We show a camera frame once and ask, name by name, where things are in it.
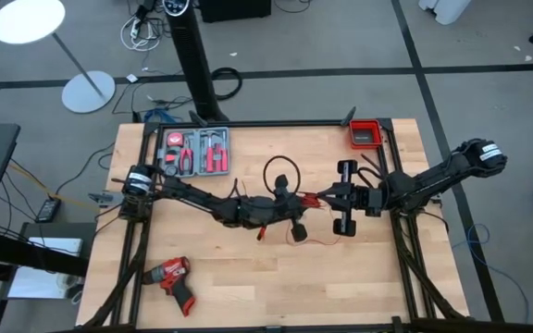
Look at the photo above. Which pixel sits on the black power adapter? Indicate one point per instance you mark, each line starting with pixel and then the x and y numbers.
pixel 48 209

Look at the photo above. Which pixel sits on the black tower fan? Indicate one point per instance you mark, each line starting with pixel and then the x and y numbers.
pixel 192 55

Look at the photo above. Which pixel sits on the grey open tool case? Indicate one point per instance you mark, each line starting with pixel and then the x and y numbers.
pixel 197 152

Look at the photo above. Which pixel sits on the red plastic bin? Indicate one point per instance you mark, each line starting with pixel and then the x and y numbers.
pixel 365 135

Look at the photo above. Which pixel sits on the black box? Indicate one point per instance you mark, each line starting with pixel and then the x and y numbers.
pixel 234 9

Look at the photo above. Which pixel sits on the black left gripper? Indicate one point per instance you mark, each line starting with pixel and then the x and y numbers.
pixel 266 210

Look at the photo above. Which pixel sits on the white plastic object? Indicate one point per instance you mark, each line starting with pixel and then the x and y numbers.
pixel 444 9

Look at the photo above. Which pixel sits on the small white adapter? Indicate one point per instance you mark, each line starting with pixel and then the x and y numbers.
pixel 132 77

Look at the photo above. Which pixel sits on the red tape measure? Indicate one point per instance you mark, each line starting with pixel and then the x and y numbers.
pixel 174 139

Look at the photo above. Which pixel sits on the white flat panel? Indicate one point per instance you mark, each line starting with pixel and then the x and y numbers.
pixel 40 282
pixel 58 246

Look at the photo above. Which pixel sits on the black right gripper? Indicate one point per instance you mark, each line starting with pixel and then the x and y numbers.
pixel 363 201

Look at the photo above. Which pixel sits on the white power strip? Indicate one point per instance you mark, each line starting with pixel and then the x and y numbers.
pixel 139 32

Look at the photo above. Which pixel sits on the white round pedestal table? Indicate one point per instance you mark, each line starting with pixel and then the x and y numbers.
pixel 28 20

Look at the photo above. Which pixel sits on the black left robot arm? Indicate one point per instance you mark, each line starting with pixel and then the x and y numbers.
pixel 192 194

